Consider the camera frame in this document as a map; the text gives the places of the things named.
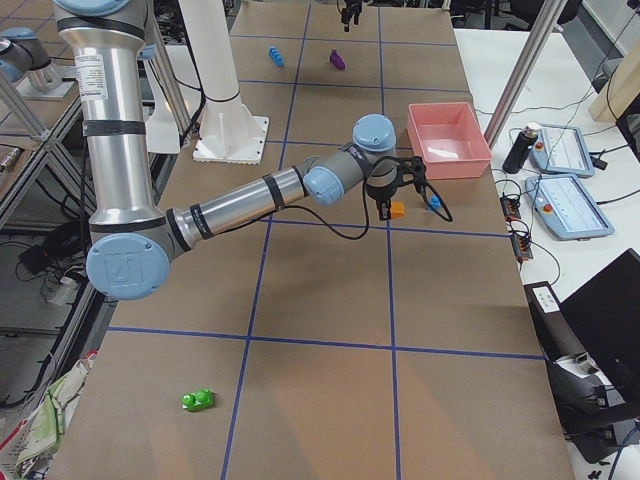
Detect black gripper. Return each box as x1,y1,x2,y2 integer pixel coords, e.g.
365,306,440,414
365,177,398,221
341,0,361,32

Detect orange toy block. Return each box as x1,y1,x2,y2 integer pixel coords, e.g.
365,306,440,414
389,201,406,220

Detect purple toy block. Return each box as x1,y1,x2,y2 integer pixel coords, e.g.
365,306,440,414
329,49,346,71

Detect pink plastic box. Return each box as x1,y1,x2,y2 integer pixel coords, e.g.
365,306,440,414
407,102,492,180

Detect small blue toy block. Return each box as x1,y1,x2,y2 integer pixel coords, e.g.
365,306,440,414
429,195,441,210

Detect long blue toy block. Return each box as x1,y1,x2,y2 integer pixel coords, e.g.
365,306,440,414
268,46,285,68

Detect brown paper table cover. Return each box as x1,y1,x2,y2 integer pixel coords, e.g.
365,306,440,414
49,2,573,479

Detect black water bottle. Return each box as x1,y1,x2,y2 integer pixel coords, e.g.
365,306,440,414
502,124,539,174

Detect near blue teach pendant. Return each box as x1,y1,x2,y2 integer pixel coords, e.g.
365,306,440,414
525,174,615,241

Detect blue teach pendant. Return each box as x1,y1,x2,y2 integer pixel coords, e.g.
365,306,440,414
529,124,595,178
525,174,615,241

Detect far blue teach pendant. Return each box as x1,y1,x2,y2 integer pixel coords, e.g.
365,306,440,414
529,124,595,178

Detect black laptop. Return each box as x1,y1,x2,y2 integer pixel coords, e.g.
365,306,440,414
561,248,639,400

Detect green toy block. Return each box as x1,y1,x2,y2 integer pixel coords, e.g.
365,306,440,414
181,389,215,412

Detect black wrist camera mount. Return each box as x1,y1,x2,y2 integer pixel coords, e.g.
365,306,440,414
389,156,428,195

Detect white camera stand column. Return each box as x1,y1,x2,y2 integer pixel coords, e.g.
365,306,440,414
179,0,269,164

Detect aluminium frame post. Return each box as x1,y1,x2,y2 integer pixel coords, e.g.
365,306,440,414
484,0,568,148

